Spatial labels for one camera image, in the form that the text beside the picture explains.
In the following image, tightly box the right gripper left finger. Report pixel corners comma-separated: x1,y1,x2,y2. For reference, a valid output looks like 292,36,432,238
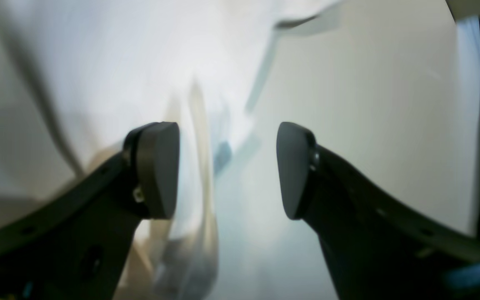
0,122,180,300

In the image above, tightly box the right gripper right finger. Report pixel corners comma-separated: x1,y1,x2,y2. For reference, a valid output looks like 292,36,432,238
276,122,480,300

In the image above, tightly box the white printed t-shirt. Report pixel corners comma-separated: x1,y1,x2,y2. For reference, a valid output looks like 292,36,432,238
0,0,337,299

